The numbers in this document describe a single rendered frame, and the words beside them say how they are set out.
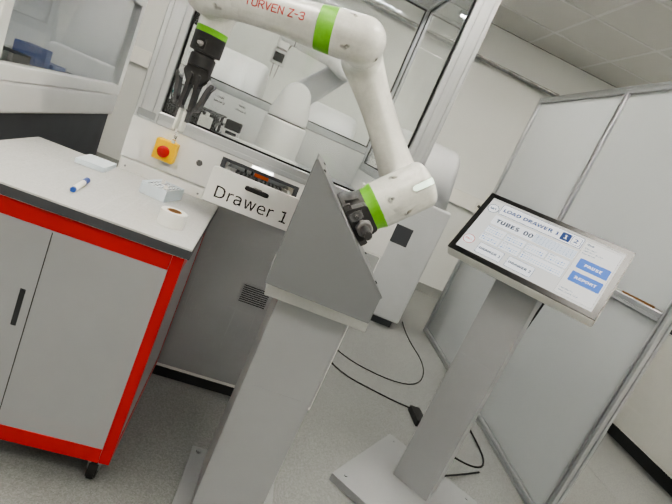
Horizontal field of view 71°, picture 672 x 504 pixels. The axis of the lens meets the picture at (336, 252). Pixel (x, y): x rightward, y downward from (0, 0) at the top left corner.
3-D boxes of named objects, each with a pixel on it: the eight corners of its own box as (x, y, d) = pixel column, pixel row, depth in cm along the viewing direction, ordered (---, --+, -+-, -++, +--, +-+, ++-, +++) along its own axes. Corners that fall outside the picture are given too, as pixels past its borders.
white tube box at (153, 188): (163, 202, 143) (167, 191, 142) (138, 191, 143) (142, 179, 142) (180, 199, 155) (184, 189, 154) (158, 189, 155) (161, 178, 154)
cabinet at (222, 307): (307, 424, 201) (384, 258, 185) (57, 351, 178) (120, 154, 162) (296, 328, 292) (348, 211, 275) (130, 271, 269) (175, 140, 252)
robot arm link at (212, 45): (231, 47, 143) (204, 34, 143) (217, 36, 131) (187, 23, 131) (224, 66, 144) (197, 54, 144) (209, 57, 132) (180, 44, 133)
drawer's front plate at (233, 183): (290, 233, 149) (303, 201, 146) (201, 198, 142) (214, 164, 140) (290, 231, 150) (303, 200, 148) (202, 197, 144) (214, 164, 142)
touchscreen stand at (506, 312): (431, 573, 153) (590, 300, 131) (328, 479, 175) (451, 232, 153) (474, 508, 195) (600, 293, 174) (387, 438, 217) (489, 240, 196)
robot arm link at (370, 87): (427, 204, 150) (375, 39, 145) (436, 205, 134) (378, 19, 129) (388, 217, 151) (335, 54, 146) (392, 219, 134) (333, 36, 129)
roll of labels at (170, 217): (187, 231, 126) (192, 218, 125) (164, 228, 120) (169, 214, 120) (174, 221, 130) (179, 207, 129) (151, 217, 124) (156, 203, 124)
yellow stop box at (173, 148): (171, 165, 160) (177, 145, 159) (150, 156, 159) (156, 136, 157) (174, 163, 165) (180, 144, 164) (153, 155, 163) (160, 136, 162)
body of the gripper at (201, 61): (185, 46, 135) (175, 77, 137) (212, 58, 135) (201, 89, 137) (196, 52, 142) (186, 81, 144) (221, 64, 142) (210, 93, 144)
